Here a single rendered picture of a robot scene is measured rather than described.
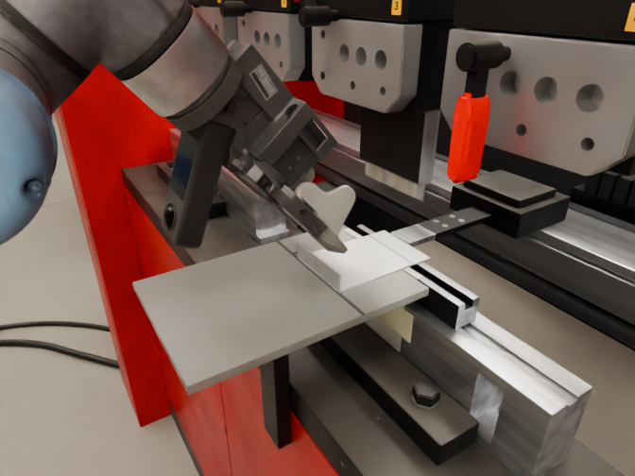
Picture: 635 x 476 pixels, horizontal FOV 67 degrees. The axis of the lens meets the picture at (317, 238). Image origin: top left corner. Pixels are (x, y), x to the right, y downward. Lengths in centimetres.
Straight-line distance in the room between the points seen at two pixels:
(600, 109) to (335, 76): 28
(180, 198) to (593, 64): 31
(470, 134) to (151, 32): 22
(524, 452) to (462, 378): 8
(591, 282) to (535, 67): 40
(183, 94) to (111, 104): 91
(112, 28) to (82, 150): 95
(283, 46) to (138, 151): 75
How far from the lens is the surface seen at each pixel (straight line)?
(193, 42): 36
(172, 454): 168
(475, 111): 35
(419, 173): 50
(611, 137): 34
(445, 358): 52
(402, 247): 59
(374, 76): 48
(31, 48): 35
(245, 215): 89
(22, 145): 21
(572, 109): 35
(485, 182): 72
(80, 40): 35
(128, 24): 35
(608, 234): 75
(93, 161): 130
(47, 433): 188
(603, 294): 70
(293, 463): 68
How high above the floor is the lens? 128
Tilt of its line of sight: 28 degrees down
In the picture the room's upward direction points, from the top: straight up
